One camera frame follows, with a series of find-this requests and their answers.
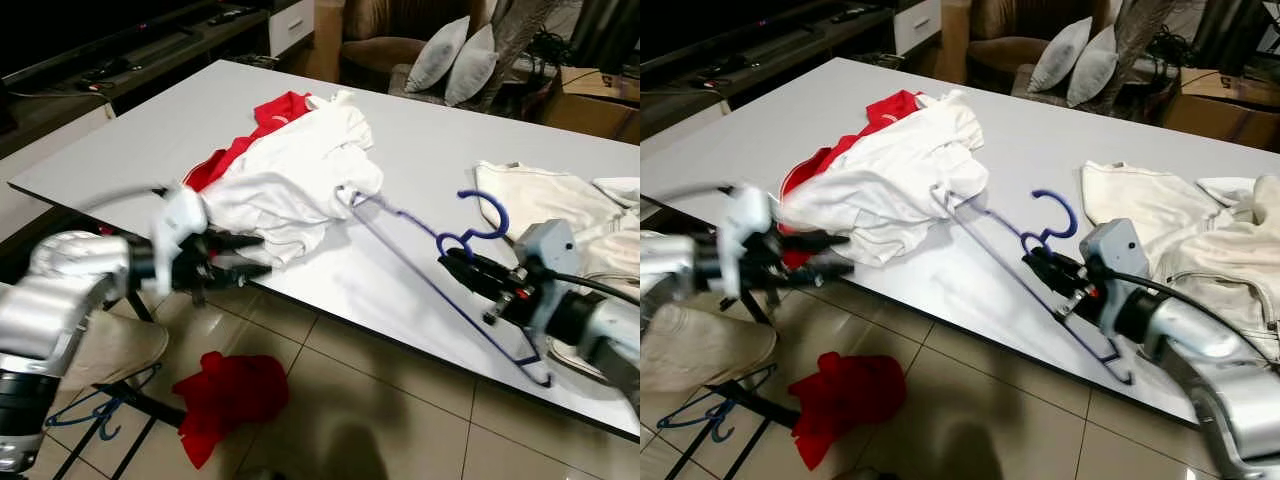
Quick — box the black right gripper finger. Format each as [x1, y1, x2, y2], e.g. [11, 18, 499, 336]
[438, 252, 501, 281]
[1030, 262, 1083, 297]
[1022, 247, 1079, 276]
[447, 268, 501, 299]

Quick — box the blue wire hanger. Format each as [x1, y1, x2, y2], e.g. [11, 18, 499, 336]
[655, 365, 776, 441]
[45, 365, 161, 441]
[935, 188, 1136, 386]
[340, 188, 554, 389]

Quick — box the cream jacket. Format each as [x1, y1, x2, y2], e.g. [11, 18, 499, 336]
[473, 160, 641, 301]
[1080, 160, 1280, 336]

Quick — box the crumpled white garment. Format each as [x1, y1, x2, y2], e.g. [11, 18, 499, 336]
[780, 90, 991, 266]
[200, 90, 386, 266]

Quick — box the beige garment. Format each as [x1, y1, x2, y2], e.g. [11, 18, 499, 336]
[55, 310, 171, 393]
[640, 300, 779, 393]

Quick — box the crumpled red garment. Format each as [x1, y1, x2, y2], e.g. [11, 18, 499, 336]
[170, 350, 291, 471]
[787, 350, 908, 471]

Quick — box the red garment with white trim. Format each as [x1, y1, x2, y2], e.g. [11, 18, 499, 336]
[183, 92, 313, 193]
[780, 90, 923, 196]

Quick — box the small white cloth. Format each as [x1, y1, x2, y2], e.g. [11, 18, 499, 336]
[1195, 177, 1263, 208]
[593, 177, 641, 208]

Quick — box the dark television stand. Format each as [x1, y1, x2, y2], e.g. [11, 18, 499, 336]
[0, 0, 316, 161]
[640, 0, 943, 141]

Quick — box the cardboard box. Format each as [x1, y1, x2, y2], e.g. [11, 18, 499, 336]
[1160, 65, 1280, 151]
[540, 65, 641, 141]

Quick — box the grey pillow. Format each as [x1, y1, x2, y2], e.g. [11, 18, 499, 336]
[405, 15, 471, 93]
[1067, 25, 1119, 106]
[1028, 15, 1093, 93]
[445, 25, 499, 106]

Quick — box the grey patterned throw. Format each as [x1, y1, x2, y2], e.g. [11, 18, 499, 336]
[1110, 0, 1181, 96]
[488, 0, 561, 101]

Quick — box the brown armchair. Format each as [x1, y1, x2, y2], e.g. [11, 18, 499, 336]
[965, 0, 1121, 71]
[340, 0, 501, 76]

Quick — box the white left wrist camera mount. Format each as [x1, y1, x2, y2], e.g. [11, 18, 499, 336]
[152, 185, 208, 297]
[718, 185, 773, 297]

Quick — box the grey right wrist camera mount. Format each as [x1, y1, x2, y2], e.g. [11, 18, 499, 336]
[1080, 218, 1151, 336]
[513, 220, 581, 336]

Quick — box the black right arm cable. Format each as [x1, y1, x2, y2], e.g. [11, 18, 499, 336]
[550, 270, 641, 306]
[1110, 270, 1280, 361]

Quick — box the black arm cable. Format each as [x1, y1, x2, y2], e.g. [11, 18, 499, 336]
[640, 183, 736, 206]
[550, 270, 641, 306]
[1110, 270, 1280, 361]

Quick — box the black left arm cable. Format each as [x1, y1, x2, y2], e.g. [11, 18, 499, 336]
[640, 183, 736, 206]

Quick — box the black metal rack frame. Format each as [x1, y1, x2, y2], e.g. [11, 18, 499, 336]
[660, 290, 801, 480]
[50, 290, 191, 480]

